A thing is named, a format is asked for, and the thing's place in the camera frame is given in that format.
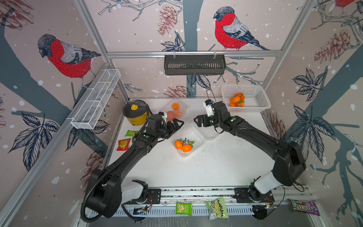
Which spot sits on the white plastic basket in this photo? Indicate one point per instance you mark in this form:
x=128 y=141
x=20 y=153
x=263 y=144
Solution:
x=256 y=99

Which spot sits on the reddish orange container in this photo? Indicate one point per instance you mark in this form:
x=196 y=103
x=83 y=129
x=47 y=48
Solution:
x=241 y=96

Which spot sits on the green white snack bag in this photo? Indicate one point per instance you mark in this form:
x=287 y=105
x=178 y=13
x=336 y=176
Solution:
x=217 y=209

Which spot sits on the small green packet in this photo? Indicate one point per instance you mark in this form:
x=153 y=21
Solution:
x=130 y=133

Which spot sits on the black hanging wire basket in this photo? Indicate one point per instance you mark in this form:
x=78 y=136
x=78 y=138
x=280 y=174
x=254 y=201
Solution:
x=207 y=64

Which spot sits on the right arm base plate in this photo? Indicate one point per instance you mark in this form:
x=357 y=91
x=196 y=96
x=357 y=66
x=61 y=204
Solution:
x=247 y=195

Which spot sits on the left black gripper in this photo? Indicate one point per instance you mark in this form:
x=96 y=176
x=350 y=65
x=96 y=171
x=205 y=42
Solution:
x=176 y=126

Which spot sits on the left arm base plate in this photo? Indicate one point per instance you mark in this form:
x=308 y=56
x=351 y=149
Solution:
x=148 y=196

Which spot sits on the red snack packet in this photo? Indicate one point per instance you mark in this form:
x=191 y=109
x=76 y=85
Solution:
x=123 y=145

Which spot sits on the yellow pot with black lid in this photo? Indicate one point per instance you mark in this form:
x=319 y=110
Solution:
x=136 y=112

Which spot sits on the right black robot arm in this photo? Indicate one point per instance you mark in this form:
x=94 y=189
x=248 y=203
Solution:
x=289 y=161

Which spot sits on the purple candy bag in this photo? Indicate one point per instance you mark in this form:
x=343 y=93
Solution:
x=307 y=207

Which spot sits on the white wire mesh shelf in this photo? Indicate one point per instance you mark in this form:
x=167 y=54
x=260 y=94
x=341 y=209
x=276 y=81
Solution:
x=91 y=110

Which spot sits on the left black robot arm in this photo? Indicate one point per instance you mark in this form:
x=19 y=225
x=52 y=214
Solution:
x=104 y=193

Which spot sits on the clear plastic container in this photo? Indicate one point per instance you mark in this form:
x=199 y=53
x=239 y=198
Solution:
x=208 y=133
x=189 y=136
x=168 y=107

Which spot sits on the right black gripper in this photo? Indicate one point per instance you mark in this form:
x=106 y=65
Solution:
x=205 y=117

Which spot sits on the green snack packet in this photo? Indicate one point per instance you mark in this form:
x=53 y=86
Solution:
x=183 y=208

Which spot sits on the large orange container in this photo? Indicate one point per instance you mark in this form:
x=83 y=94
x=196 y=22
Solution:
x=171 y=115

